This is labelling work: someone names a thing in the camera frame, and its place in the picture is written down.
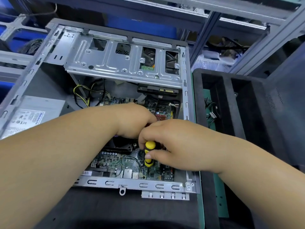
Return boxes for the silver power supply unit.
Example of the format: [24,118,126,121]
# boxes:
[2,95,66,139]

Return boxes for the white plastic bags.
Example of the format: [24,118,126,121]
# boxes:
[191,47,239,73]

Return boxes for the empty black foam tray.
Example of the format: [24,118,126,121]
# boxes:
[192,68,305,229]

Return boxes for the green motherboard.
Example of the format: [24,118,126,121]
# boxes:
[88,95,182,182]

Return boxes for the person's right hand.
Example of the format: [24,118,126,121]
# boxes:
[137,119,244,174]

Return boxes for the person's left hand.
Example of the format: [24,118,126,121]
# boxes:
[112,103,158,140]

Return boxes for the small black cable bundle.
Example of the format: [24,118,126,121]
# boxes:
[205,101,220,123]

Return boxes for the grey coiled cable bundle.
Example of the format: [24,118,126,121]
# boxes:
[19,38,46,55]

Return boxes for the grey roller conveyor rail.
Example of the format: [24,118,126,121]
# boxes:
[0,50,36,84]

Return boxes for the grey side panel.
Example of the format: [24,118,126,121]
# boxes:
[264,43,305,167]

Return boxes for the grey computer case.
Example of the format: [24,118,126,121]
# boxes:
[0,19,201,201]

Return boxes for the yellow and black wire bundle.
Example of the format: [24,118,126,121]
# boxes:
[72,83,96,109]

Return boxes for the person's right forearm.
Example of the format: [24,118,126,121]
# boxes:
[221,138,305,229]

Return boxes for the aluminium frame post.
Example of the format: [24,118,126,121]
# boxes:
[229,4,305,77]

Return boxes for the person's left forearm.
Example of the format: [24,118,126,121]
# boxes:
[0,107,120,229]

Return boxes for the yellow handled screwdriver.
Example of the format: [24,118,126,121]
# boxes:
[144,140,157,168]

